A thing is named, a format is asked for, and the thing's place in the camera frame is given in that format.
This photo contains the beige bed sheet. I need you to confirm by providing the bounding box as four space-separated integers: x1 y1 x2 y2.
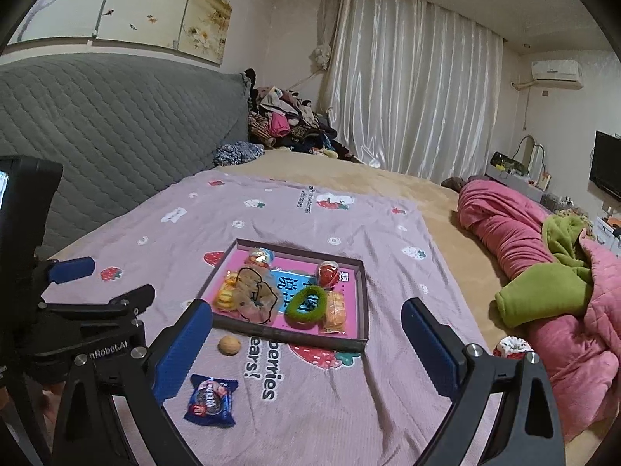
218 148 621 466

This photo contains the pile of clothes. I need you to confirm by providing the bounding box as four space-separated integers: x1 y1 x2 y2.
247 85 360 161

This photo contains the red candy ball left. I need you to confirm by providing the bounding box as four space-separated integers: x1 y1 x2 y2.
248 247 276 270

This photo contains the red and white knitted item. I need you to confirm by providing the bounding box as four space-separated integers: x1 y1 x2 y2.
494 336 532 360

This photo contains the white satin curtain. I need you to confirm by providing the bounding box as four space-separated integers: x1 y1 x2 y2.
320 0 505 188

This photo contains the yellow snack packet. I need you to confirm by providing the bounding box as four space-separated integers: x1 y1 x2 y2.
213 272 241 312

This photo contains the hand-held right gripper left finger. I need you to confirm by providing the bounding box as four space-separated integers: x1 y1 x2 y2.
51 298 214 466

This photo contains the arched table mirror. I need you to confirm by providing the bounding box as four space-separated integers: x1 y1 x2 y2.
514 135 546 180

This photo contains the floral wall painting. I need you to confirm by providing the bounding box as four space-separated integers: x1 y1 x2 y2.
10 0 234 66

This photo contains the blue patterned cloth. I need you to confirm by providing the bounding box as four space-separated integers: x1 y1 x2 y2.
213 141 265 168

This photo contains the green fuzzy hair tie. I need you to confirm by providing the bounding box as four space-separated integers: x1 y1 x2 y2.
284 285 330 326

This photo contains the grey dressing table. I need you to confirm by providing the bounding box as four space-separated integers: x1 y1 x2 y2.
485 165 551 200

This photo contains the blue cookie packet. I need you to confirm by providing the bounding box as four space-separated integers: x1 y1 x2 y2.
183 374 239 429

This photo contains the orange snack packet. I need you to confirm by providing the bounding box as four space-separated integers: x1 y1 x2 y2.
320 291 349 335

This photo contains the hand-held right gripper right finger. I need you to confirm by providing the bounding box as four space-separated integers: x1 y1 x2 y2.
400 297 568 466

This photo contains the red capsule toy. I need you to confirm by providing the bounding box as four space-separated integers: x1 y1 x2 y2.
316 261 344 286

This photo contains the white air conditioner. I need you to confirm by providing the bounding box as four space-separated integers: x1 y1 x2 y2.
531 61 583 90

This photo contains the green fleece blanket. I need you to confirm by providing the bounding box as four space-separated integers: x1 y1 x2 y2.
495 214 595 328

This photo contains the pink quilt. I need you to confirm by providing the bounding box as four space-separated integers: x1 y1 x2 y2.
458 179 621 440

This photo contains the purple strawberry printed blanket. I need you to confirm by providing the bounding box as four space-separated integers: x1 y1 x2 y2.
46 171 505 466

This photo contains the black television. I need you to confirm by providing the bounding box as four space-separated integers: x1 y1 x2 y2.
589 131 621 202

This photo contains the grey quilted headboard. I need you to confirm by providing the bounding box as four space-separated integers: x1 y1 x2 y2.
0 53 250 258

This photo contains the shallow grey box tray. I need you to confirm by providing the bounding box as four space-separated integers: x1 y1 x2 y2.
196 239 370 353

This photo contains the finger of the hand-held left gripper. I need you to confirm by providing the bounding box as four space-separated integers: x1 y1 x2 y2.
39 285 156 323
34 256 96 286

